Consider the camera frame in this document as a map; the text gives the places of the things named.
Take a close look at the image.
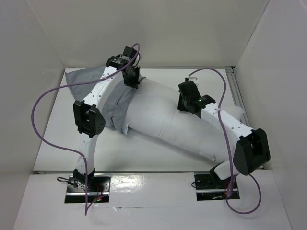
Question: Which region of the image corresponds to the white pillow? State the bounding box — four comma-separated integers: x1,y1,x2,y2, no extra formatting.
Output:
119,76,245,163

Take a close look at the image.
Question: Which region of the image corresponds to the grey pillowcase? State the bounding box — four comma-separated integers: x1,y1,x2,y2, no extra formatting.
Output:
65,66,137,134

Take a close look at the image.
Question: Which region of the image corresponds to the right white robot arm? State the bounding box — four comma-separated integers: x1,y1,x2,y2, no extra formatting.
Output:
177,80,271,188

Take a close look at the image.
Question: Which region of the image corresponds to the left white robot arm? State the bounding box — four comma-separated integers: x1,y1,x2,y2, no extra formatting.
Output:
73,44,141,191

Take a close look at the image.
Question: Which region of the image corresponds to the aluminium frame rail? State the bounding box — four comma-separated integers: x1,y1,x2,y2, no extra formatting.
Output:
225,66,264,170

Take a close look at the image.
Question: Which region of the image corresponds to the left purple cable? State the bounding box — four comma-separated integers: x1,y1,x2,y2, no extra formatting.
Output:
32,43,142,216

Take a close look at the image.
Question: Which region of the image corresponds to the purple cable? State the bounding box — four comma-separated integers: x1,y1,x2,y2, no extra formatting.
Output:
184,68,262,213
32,43,142,216

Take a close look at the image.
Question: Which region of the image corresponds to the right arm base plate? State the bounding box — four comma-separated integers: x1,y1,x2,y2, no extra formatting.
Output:
191,173,230,201

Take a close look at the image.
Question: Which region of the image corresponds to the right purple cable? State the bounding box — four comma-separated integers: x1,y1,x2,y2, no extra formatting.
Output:
184,68,262,213

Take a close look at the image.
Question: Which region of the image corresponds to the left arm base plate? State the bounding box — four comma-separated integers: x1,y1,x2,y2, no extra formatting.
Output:
57,174,111,204

